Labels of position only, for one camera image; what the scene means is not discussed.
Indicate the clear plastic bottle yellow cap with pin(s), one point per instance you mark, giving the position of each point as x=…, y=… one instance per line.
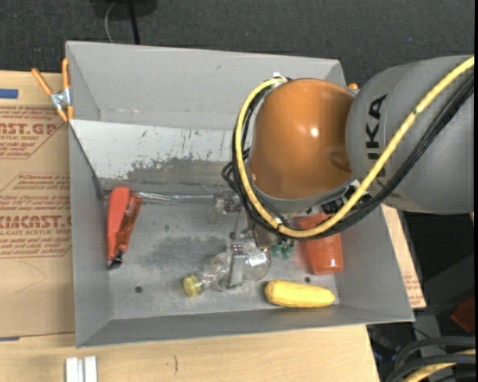
x=217, y=275

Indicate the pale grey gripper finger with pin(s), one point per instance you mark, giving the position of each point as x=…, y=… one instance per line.
x=237, y=269
x=258, y=259

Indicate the grey metal bin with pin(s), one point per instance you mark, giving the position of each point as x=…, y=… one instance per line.
x=175, y=237

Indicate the orange translucent cup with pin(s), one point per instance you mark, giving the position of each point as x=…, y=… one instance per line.
x=322, y=253

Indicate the brown cardboard board red print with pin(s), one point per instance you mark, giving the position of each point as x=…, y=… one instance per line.
x=32, y=253

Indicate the yellow toy corn cob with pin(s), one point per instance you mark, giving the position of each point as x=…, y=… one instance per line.
x=298, y=294

